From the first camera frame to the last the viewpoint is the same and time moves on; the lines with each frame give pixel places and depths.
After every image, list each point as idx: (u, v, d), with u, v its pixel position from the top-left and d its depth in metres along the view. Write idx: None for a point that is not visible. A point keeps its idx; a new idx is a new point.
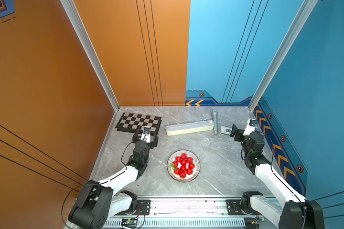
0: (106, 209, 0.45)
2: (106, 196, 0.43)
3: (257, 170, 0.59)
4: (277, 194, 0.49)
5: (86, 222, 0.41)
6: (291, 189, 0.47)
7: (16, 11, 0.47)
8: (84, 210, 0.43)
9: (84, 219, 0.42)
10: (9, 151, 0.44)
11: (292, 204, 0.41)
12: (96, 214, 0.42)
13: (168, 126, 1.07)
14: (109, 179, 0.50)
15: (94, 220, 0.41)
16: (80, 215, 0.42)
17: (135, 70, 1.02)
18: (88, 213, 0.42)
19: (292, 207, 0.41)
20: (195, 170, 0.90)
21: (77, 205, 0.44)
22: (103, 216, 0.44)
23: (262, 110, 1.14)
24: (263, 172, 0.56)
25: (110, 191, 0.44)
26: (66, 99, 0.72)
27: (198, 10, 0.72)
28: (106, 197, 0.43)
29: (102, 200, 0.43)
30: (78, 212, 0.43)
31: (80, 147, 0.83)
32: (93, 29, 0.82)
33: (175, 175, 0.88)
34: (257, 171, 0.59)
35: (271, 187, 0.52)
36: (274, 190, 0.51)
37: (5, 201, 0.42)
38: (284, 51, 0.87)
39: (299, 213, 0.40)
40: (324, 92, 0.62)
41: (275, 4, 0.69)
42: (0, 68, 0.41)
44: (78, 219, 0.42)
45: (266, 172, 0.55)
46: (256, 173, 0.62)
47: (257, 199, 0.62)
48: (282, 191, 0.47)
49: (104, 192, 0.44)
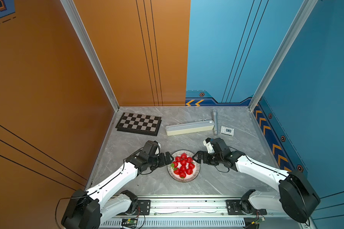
0: (94, 221, 0.43)
2: (91, 212, 0.40)
3: (239, 166, 0.60)
4: (267, 180, 0.51)
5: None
6: (274, 169, 0.50)
7: (16, 11, 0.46)
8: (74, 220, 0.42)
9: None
10: (10, 151, 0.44)
11: (284, 184, 0.43)
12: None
13: (168, 126, 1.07)
14: (99, 187, 0.46)
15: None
16: (70, 224, 0.42)
17: (135, 70, 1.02)
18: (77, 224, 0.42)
19: (286, 187, 0.42)
20: (195, 170, 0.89)
21: (65, 215, 0.43)
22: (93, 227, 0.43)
23: (262, 110, 1.14)
24: (245, 165, 0.58)
25: (95, 207, 0.41)
26: (66, 98, 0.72)
27: (197, 10, 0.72)
28: (91, 213, 0.40)
29: (87, 216, 0.40)
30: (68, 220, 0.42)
31: (80, 147, 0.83)
32: (93, 29, 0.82)
33: (175, 175, 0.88)
34: (239, 166, 0.60)
35: (257, 174, 0.54)
36: (261, 177, 0.53)
37: (5, 201, 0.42)
38: (284, 51, 0.87)
39: (292, 188, 0.42)
40: (325, 92, 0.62)
41: (275, 4, 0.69)
42: (0, 68, 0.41)
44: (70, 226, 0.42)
45: (246, 163, 0.57)
46: (239, 169, 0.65)
47: (253, 198, 0.63)
48: (269, 173, 0.49)
49: (89, 208, 0.41)
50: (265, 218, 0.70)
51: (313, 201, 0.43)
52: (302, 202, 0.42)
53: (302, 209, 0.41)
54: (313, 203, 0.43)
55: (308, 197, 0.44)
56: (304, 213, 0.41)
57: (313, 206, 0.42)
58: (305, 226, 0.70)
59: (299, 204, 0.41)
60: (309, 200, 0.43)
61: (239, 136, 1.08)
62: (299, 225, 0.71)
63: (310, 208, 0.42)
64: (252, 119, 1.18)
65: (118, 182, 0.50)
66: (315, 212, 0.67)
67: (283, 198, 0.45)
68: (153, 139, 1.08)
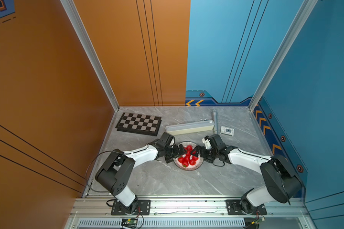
0: (125, 177, 0.49)
2: (129, 164, 0.47)
3: (231, 157, 0.65)
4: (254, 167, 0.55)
5: (109, 183, 0.46)
6: (258, 155, 0.54)
7: (16, 11, 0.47)
8: (109, 173, 0.48)
9: (108, 181, 0.47)
10: (10, 151, 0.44)
11: (265, 165, 0.47)
12: (118, 180, 0.46)
13: (168, 126, 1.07)
14: (133, 151, 0.55)
15: (115, 183, 0.46)
16: (106, 176, 0.47)
17: (134, 69, 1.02)
18: (112, 177, 0.47)
19: (267, 167, 0.46)
20: (198, 162, 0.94)
21: (103, 168, 0.49)
22: (123, 183, 0.49)
23: (262, 110, 1.14)
24: (236, 156, 0.62)
25: (132, 163, 0.48)
26: (66, 98, 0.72)
27: (197, 10, 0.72)
28: (128, 166, 0.47)
29: (125, 169, 0.47)
30: (103, 173, 0.48)
31: (80, 146, 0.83)
32: (92, 29, 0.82)
33: (178, 162, 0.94)
34: (231, 158, 0.65)
35: (247, 163, 0.58)
36: (250, 164, 0.57)
37: (5, 201, 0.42)
38: (284, 51, 0.87)
39: (272, 169, 0.46)
40: (324, 92, 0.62)
41: (275, 5, 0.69)
42: (0, 69, 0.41)
44: (104, 179, 0.47)
45: (236, 154, 0.62)
46: (232, 161, 0.65)
47: (251, 194, 0.63)
48: (254, 160, 0.53)
49: (128, 162, 0.48)
50: (265, 218, 0.70)
51: (293, 185, 0.45)
52: (281, 182, 0.45)
53: (281, 188, 0.44)
54: (293, 186, 0.45)
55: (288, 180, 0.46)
56: (282, 191, 0.44)
57: (294, 189, 0.45)
58: (305, 225, 0.70)
59: (279, 182, 0.45)
60: (291, 182, 0.46)
61: (239, 136, 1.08)
62: (299, 225, 0.71)
63: (288, 189, 0.44)
64: (252, 119, 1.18)
65: (144, 154, 0.58)
66: (316, 211, 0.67)
67: (266, 181, 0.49)
68: (153, 139, 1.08)
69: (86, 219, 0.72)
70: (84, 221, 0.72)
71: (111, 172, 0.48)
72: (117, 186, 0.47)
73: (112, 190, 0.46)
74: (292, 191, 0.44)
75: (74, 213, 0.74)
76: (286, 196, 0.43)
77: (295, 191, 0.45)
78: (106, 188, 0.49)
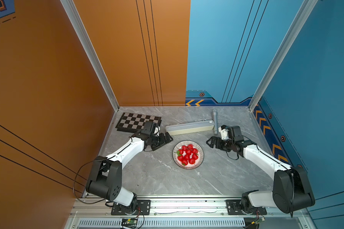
0: (117, 181, 0.47)
2: (115, 170, 0.45)
3: (246, 151, 0.62)
4: (267, 169, 0.52)
5: (102, 192, 0.45)
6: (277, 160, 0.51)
7: (16, 11, 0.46)
8: (99, 183, 0.46)
9: (101, 191, 0.45)
10: (10, 151, 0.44)
11: (281, 173, 0.44)
12: (110, 187, 0.45)
13: (168, 126, 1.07)
14: (116, 153, 0.51)
15: (108, 190, 0.45)
16: (96, 187, 0.46)
17: (134, 69, 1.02)
18: (102, 185, 0.46)
19: (282, 175, 0.44)
20: (198, 161, 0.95)
21: (91, 179, 0.46)
22: (117, 186, 0.48)
23: (262, 110, 1.14)
24: (251, 151, 0.60)
25: (119, 166, 0.46)
26: (66, 98, 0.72)
27: (198, 10, 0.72)
28: (115, 171, 0.45)
29: (113, 174, 0.45)
30: (92, 184, 0.46)
31: (80, 147, 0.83)
32: (92, 28, 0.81)
33: (177, 161, 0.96)
34: (245, 151, 0.63)
35: (261, 163, 0.55)
36: (263, 166, 0.54)
37: (5, 201, 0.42)
38: (284, 51, 0.87)
39: (287, 179, 0.43)
40: (324, 92, 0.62)
41: (275, 5, 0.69)
42: (1, 69, 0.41)
44: (95, 190, 0.46)
45: (253, 150, 0.59)
46: (247, 155, 0.63)
47: (252, 193, 0.64)
48: (270, 163, 0.50)
49: (113, 168, 0.45)
50: (265, 218, 0.70)
51: (305, 199, 0.43)
52: (291, 194, 0.43)
53: (289, 200, 0.42)
54: (303, 200, 0.43)
55: (300, 194, 0.44)
56: (291, 203, 0.42)
57: (302, 204, 0.43)
58: (305, 225, 0.70)
59: (288, 194, 0.43)
60: (303, 198, 0.43)
61: None
62: (298, 225, 0.72)
63: (298, 202, 0.43)
64: (252, 119, 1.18)
65: (129, 150, 0.55)
66: (315, 211, 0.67)
67: (275, 186, 0.46)
68: None
69: (86, 219, 0.72)
70: (84, 221, 0.72)
71: (101, 181, 0.46)
72: (112, 192, 0.45)
73: (108, 197, 0.45)
74: (299, 205, 0.43)
75: (74, 213, 0.74)
76: (291, 209, 0.42)
77: (306, 205, 0.43)
78: (101, 196, 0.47)
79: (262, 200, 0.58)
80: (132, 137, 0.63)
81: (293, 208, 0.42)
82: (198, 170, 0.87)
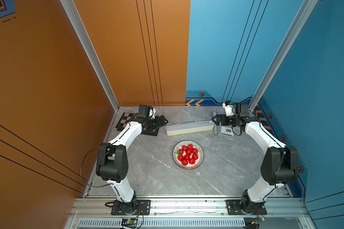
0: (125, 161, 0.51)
2: (122, 151, 0.49)
3: (248, 126, 0.65)
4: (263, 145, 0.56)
5: (112, 172, 0.50)
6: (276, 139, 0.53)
7: (16, 11, 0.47)
8: (107, 166, 0.50)
9: (111, 172, 0.50)
10: (9, 151, 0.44)
11: (273, 149, 0.48)
12: (119, 167, 0.49)
13: (168, 126, 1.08)
14: (118, 137, 0.54)
15: (119, 171, 0.49)
16: (105, 170, 0.50)
17: (134, 69, 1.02)
18: (111, 168, 0.50)
19: (274, 150, 0.48)
20: (198, 161, 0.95)
21: (99, 164, 0.50)
22: (125, 166, 0.52)
23: (262, 110, 1.14)
24: (253, 128, 0.62)
25: (123, 149, 0.49)
26: (66, 98, 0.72)
27: (198, 10, 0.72)
28: (122, 152, 0.49)
29: (119, 156, 0.49)
30: (102, 169, 0.50)
31: (80, 146, 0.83)
32: (92, 29, 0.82)
33: (177, 160, 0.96)
34: (247, 127, 0.66)
35: (259, 139, 0.58)
36: (260, 142, 0.58)
37: (5, 201, 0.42)
38: (284, 51, 0.87)
39: (278, 154, 0.48)
40: (324, 92, 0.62)
41: (275, 5, 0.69)
42: (1, 69, 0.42)
44: (105, 173, 0.50)
45: (254, 126, 0.62)
46: (247, 130, 0.66)
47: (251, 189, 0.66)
48: (266, 140, 0.54)
49: (119, 150, 0.49)
50: (265, 218, 0.70)
51: (289, 174, 0.48)
52: (276, 168, 0.48)
53: (273, 172, 0.48)
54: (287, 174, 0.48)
55: (286, 170, 0.48)
56: (275, 175, 0.48)
57: (286, 179, 0.49)
58: (305, 225, 0.70)
59: (274, 167, 0.48)
60: (288, 173, 0.48)
61: (239, 136, 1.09)
62: (299, 225, 0.71)
63: (282, 175, 0.48)
64: None
65: (130, 133, 0.58)
66: (316, 211, 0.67)
67: (265, 160, 0.51)
68: (153, 139, 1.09)
69: (86, 219, 0.72)
70: (84, 221, 0.72)
71: (109, 163, 0.51)
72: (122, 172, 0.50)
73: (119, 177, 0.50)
74: (283, 179, 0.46)
75: (74, 213, 0.74)
76: (274, 180, 0.49)
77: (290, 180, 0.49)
78: (111, 178, 0.53)
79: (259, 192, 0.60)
80: (129, 122, 0.65)
81: (275, 179, 0.49)
82: (198, 169, 0.86)
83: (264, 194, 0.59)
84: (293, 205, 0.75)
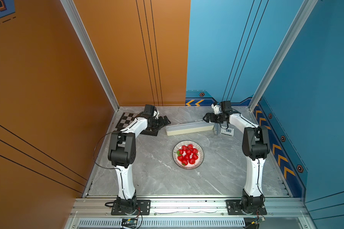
0: (133, 148, 0.57)
2: (131, 138, 0.56)
3: (230, 119, 0.80)
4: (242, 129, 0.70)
5: (123, 157, 0.56)
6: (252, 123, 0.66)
7: (16, 11, 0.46)
8: (118, 151, 0.56)
9: (121, 156, 0.56)
10: (9, 151, 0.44)
11: (248, 128, 0.61)
12: (129, 152, 0.55)
13: (168, 126, 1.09)
14: (128, 127, 0.61)
15: (128, 155, 0.55)
16: (116, 154, 0.56)
17: (134, 69, 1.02)
18: (122, 152, 0.56)
19: (249, 129, 0.60)
20: (198, 161, 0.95)
21: (111, 148, 0.56)
22: (133, 153, 0.58)
23: (262, 110, 1.14)
24: (234, 117, 0.76)
25: (133, 136, 0.56)
26: (66, 98, 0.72)
27: (198, 10, 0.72)
28: (131, 139, 0.56)
29: (130, 142, 0.56)
30: (113, 152, 0.56)
31: (80, 146, 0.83)
32: (92, 28, 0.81)
33: (177, 161, 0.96)
34: (230, 118, 0.80)
35: (239, 126, 0.72)
36: (241, 128, 0.71)
37: (5, 201, 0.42)
38: (284, 51, 0.87)
39: (252, 132, 0.60)
40: (324, 92, 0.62)
41: (276, 5, 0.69)
42: (1, 69, 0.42)
44: (116, 157, 0.56)
45: (235, 116, 0.76)
46: (230, 121, 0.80)
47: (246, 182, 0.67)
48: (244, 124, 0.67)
49: (129, 137, 0.56)
50: (265, 218, 0.70)
51: (263, 147, 0.60)
52: (252, 142, 0.60)
53: (251, 147, 0.60)
54: (261, 148, 0.60)
55: (261, 144, 0.61)
56: (252, 149, 0.60)
57: (262, 151, 0.60)
58: (305, 225, 0.70)
59: (251, 142, 0.60)
60: (262, 146, 0.60)
61: (239, 136, 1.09)
62: (299, 225, 0.71)
63: (258, 148, 0.60)
64: (252, 119, 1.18)
65: (138, 125, 0.65)
66: (316, 211, 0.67)
67: (244, 138, 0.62)
68: (153, 139, 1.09)
69: (86, 219, 0.72)
70: (84, 221, 0.72)
71: (120, 149, 0.57)
72: (131, 157, 0.56)
73: (128, 161, 0.56)
74: (259, 151, 0.60)
75: (74, 213, 0.74)
76: (252, 153, 0.60)
77: (264, 152, 0.60)
78: (121, 162, 0.59)
79: (251, 180, 0.65)
80: (137, 116, 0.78)
81: (253, 152, 0.60)
82: (198, 170, 0.87)
83: (256, 179, 0.64)
84: (293, 205, 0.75)
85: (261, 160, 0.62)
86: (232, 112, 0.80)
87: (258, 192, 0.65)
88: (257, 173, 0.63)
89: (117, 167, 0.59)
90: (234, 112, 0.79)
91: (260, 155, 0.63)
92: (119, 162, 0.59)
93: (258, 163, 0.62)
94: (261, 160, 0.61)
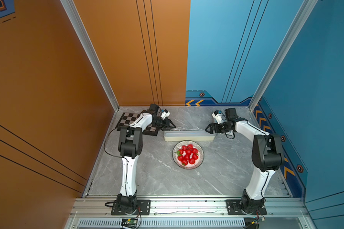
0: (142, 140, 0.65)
2: (139, 132, 0.62)
3: (237, 126, 0.74)
4: (251, 137, 0.63)
5: (131, 148, 0.63)
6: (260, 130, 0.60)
7: (16, 11, 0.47)
8: (127, 143, 0.63)
9: (130, 148, 0.63)
10: (9, 151, 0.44)
11: (259, 136, 0.54)
12: (137, 144, 0.62)
13: (166, 131, 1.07)
14: (136, 122, 0.68)
15: (136, 147, 0.62)
16: (126, 146, 0.63)
17: (134, 69, 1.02)
18: (131, 144, 0.63)
19: (259, 138, 0.54)
20: (198, 161, 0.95)
21: (121, 140, 0.63)
22: (141, 145, 0.66)
23: (262, 110, 1.14)
24: (241, 124, 0.70)
25: (140, 130, 0.62)
26: (66, 98, 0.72)
27: (198, 10, 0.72)
28: (139, 132, 0.62)
29: (138, 136, 0.62)
30: (123, 145, 0.63)
31: (80, 146, 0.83)
32: (92, 28, 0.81)
33: (177, 160, 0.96)
34: (236, 125, 0.74)
35: (247, 133, 0.66)
36: (249, 136, 0.64)
37: (5, 201, 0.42)
38: (284, 51, 0.87)
39: (263, 140, 0.54)
40: (325, 92, 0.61)
41: (276, 5, 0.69)
42: (1, 70, 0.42)
44: (125, 149, 0.63)
45: (242, 123, 0.70)
46: (237, 129, 0.74)
47: (249, 188, 0.67)
48: (253, 131, 0.61)
49: (137, 130, 0.62)
50: (265, 217, 0.70)
51: (275, 158, 0.53)
52: (264, 153, 0.53)
53: (262, 159, 0.53)
54: (274, 159, 0.53)
55: (274, 155, 0.53)
56: (263, 161, 0.53)
57: (274, 162, 0.53)
58: (305, 225, 0.70)
59: (262, 153, 0.53)
60: (274, 156, 0.53)
61: (239, 136, 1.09)
62: (299, 225, 0.71)
63: (271, 160, 0.53)
64: (252, 119, 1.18)
65: (144, 120, 0.71)
66: (315, 211, 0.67)
67: (253, 148, 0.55)
68: (153, 139, 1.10)
69: (86, 219, 0.72)
70: (84, 221, 0.72)
71: (129, 141, 0.64)
72: (139, 148, 0.63)
73: (136, 153, 0.64)
74: (271, 163, 0.53)
75: (74, 213, 0.74)
76: (263, 164, 0.53)
77: (277, 164, 0.54)
78: (130, 153, 0.66)
79: (255, 186, 0.62)
80: (142, 111, 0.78)
81: (265, 163, 0.53)
82: (198, 170, 0.87)
83: (261, 186, 0.60)
84: (293, 205, 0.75)
85: (271, 171, 0.56)
86: (239, 119, 0.74)
87: (260, 196, 0.64)
88: (263, 182, 0.59)
89: (124, 158, 0.64)
90: (241, 119, 0.74)
91: (271, 167, 0.57)
92: (127, 154, 0.65)
93: (267, 174, 0.57)
94: (271, 171, 0.56)
